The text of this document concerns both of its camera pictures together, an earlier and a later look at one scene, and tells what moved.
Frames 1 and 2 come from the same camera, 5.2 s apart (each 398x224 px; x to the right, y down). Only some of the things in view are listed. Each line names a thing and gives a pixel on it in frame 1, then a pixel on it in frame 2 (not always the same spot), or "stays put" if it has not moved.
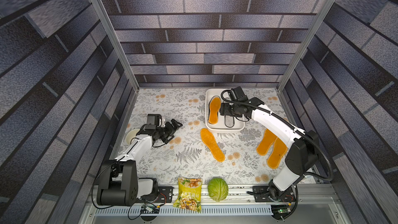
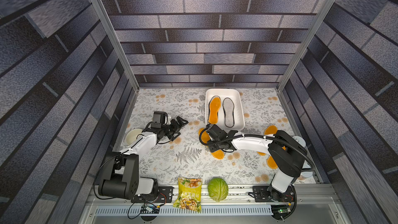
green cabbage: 217,189 stays put
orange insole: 209,139 stays put
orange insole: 214,106 stays put
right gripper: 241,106 to 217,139
